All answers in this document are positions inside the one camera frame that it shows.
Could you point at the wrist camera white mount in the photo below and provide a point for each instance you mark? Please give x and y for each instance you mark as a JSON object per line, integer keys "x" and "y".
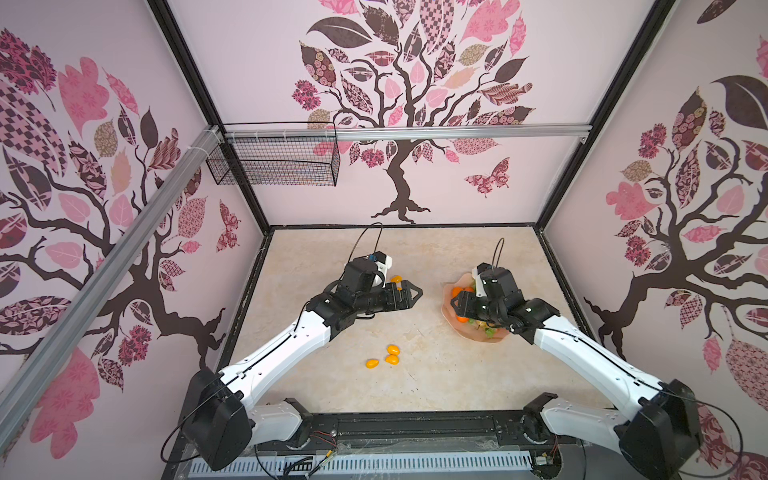
{"x": 383, "y": 263}
{"x": 479, "y": 285}

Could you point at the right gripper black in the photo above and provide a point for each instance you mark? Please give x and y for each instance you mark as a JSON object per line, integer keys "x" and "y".
{"x": 466, "y": 303}

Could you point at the pink petal-shaped fruit bowl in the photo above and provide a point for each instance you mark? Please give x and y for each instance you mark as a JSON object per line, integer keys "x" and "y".
{"x": 465, "y": 330}

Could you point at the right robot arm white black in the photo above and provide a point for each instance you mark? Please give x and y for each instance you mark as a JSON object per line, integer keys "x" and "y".
{"x": 654, "y": 425}

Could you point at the white slotted cable duct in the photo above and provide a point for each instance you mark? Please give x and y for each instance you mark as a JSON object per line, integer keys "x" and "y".
{"x": 359, "y": 465}

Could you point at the black base frame rail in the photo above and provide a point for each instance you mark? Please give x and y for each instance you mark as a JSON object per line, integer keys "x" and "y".
{"x": 432, "y": 432}

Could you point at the aluminium rail wall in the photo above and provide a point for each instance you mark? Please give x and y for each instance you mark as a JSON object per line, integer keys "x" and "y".
{"x": 24, "y": 390}
{"x": 408, "y": 132}

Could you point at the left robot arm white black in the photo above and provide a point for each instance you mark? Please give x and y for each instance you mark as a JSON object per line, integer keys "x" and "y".
{"x": 222, "y": 414}

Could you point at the aluminium rail back wall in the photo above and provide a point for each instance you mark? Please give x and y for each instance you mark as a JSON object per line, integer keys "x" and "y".
{"x": 408, "y": 132}

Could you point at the black wire basket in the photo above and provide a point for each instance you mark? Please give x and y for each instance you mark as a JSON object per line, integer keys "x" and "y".
{"x": 277, "y": 154}

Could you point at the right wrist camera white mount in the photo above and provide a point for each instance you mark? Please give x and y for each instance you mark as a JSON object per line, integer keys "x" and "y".
{"x": 479, "y": 285}

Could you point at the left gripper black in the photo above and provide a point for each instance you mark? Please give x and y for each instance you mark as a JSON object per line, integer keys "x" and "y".
{"x": 393, "y": 303}

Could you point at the aluminium rail left wall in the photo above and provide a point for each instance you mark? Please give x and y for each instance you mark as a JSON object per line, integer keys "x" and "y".
{"x": 24, "y": 390}

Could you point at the green grape bunch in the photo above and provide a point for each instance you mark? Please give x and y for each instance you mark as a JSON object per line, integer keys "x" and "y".
{"x": 489, "y": 330}

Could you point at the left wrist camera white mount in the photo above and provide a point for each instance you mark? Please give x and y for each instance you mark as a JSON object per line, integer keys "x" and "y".
{"x": 383, "y": 263}

